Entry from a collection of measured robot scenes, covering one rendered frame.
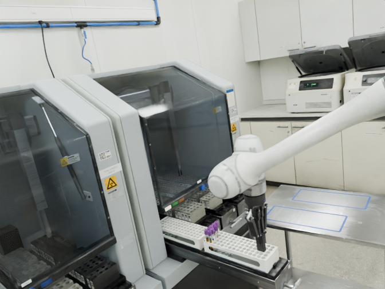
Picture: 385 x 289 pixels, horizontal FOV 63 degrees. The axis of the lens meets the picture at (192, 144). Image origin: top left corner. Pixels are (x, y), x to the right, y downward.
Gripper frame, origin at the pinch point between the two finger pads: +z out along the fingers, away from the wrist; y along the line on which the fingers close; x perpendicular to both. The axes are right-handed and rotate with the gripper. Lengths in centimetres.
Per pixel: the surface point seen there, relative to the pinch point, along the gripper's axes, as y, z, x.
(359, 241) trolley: -28.2, 8.8, 26.6
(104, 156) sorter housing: 28, -40, -46
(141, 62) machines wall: -94, -77, -156
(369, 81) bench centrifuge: -232, -27, -14
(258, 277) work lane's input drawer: 6.9, 10.4, 1.6
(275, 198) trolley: -51, 8, -20
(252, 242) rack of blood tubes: -3.0, 3.7, -5.8
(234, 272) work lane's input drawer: 6.9, 12.1, -9.4
